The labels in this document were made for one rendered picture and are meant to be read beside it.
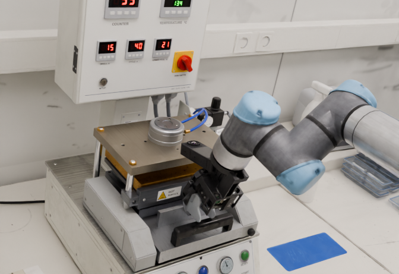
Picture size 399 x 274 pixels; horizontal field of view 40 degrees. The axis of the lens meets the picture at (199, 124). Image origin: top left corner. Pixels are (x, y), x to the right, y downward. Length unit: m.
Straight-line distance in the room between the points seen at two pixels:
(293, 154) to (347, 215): 0.92
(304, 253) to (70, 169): 0.69
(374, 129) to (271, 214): 0.87
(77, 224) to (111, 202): 0.17
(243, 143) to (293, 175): 0.11
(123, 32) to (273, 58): 0.94
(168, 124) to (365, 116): 0.48
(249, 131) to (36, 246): 0.72
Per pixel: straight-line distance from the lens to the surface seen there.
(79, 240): 1.36
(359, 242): 1.75
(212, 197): 1.08
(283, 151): 0.95
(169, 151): 1.20
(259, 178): 1.81
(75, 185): 1.38
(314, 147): 0.96
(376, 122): 0.92
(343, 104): 0.97
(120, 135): 1.24
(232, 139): 1.00
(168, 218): 1.21
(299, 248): 1.63
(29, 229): 1.53
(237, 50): 1.86
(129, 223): 1.16
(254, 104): 0.96
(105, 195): 1.23
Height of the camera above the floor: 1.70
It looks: 26 degrees down
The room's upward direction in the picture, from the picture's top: 11 degrees clockwise
